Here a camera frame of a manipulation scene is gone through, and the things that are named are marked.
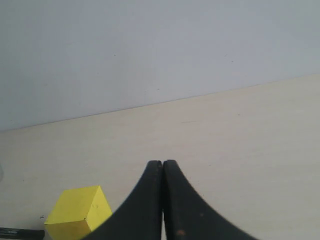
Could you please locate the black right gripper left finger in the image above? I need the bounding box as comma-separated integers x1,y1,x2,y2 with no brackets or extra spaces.
84,160,163,240

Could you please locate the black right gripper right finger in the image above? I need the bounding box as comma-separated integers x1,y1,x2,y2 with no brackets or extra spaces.
162,160,255,240

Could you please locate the yellow foam cube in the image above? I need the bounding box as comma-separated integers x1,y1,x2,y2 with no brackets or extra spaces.
44,185,112,240

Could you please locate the black and white marker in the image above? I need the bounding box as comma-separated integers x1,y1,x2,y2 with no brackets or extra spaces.
0,227,45,240

